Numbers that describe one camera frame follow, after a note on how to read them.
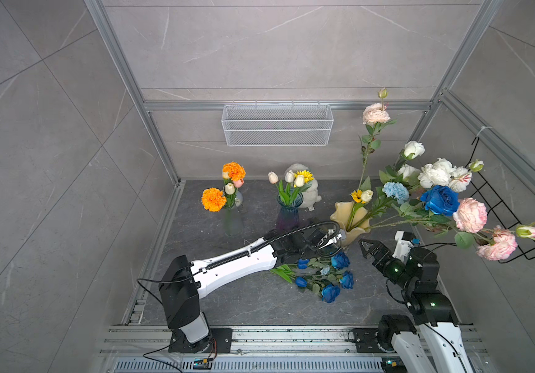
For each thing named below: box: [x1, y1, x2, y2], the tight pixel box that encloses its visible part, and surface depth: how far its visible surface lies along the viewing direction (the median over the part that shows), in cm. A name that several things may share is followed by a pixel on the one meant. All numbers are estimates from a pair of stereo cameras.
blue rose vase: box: [419, 184, 461, 217], surface depth 50 cm
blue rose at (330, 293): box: [321, 284, 341, 304], surface depth 81 cm
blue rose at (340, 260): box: [330, 250, 351, 270], surface depth 83 cm
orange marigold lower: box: [201, 187, 227, 213], surface depth 70 cm
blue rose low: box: [339, 270, 355, 290], surface depth 84 cm
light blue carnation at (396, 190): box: [381, 181, 410, 203], surface depth 66 cm
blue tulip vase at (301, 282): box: [295, 276, 308, 288], surface depth 84 cm
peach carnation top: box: [362, 102, 392, 125], surface depth 72 cm
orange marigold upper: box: [221, 161, 247, 182], surface depth 76 cm
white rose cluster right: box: [417, 157, 473, 193], surface depth 63 cm
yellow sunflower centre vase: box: [293, 169, 315, 185], surface depth 85 cm
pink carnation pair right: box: [452, 197, 518, 262], surface depth 49 cm
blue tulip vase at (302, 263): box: [297, 257, 311, 270], surface depth 87 cm
